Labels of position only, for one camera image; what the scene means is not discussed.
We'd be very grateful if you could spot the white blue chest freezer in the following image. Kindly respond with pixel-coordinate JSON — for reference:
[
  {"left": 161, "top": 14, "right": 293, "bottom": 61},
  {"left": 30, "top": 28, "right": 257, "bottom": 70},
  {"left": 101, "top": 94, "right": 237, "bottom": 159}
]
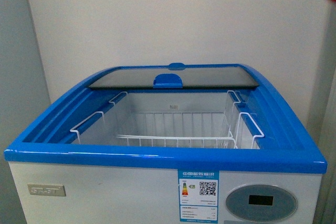
[{"left": 4, "top": 63, "right": 327, "bottom": 223}]

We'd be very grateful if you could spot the oval grey control panel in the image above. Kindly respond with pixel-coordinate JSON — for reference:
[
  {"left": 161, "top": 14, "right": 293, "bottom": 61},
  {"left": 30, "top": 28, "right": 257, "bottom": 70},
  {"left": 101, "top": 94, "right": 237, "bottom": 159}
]
[{"left": 226, "top": 185, "right": 298, "bottom": 222}]

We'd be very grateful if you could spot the white wire basket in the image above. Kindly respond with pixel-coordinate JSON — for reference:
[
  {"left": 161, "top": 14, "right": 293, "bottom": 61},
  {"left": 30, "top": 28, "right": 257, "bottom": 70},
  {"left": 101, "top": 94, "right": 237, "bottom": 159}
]
[{"left": 70, "top": 90, "right": 265, "bottom": 149}]

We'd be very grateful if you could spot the blue energy label sticker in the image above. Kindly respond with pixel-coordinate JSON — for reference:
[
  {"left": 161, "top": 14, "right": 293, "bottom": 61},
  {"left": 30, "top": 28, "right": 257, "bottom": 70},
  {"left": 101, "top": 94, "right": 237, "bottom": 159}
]
[{"left": 177, "top": 170, "right": 219, "bottom": 223}]

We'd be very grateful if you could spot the grey instruction sticker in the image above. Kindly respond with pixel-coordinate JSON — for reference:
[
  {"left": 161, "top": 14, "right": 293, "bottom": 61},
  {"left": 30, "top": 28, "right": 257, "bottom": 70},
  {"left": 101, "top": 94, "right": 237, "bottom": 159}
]
[{"left": 223, "top": 220, "right": 259, "bottom": 224}]

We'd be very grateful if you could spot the blue lid handle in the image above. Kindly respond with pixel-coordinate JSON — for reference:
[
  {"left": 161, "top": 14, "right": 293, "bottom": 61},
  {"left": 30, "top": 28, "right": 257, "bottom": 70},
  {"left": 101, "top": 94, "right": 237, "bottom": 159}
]
[{"left": 153, "top": 73, "right": 183, "bottom": 89}]

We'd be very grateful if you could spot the silver brand badge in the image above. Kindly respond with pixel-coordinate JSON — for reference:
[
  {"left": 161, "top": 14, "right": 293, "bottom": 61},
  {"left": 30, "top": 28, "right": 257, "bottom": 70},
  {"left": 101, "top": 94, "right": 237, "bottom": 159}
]
[{"left": 27, "top": 184, "right": 66, "bottom": 197}]

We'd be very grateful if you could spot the glass sliding freezer lid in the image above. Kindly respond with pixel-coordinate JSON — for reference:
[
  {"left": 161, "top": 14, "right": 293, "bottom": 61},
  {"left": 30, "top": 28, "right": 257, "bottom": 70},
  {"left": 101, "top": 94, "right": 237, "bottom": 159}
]
[{"left": 89, "top": 67, "right": 259, "bottom": 90}]

